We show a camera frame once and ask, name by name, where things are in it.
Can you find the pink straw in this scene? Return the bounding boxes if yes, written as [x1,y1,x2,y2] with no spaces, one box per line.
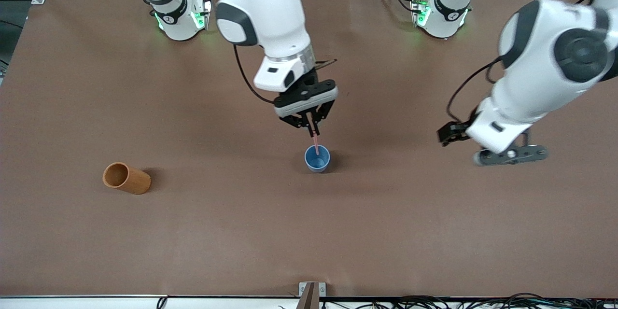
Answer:
[309,118,320,156]

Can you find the blue plastic cup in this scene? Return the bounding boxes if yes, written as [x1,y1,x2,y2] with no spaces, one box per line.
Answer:
[304,145,331,173]

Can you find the brown wooden cup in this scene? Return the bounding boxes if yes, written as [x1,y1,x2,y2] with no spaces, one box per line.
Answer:
[102,162,152,196]

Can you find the brown paper table cover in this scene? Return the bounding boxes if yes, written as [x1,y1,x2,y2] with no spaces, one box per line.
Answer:
[0,0,618,298]

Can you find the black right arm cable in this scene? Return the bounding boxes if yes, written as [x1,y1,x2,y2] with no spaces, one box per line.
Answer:
[233,44,277,105]

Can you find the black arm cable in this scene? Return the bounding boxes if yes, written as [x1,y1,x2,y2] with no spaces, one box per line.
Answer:
[446,57,504,124]
[233,44,277,105]

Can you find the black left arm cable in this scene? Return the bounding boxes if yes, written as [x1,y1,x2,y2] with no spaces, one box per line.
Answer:
[446,57,504,124]

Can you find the metal table edge bracket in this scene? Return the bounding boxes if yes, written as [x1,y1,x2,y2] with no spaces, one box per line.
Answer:
[296,282,327,309]

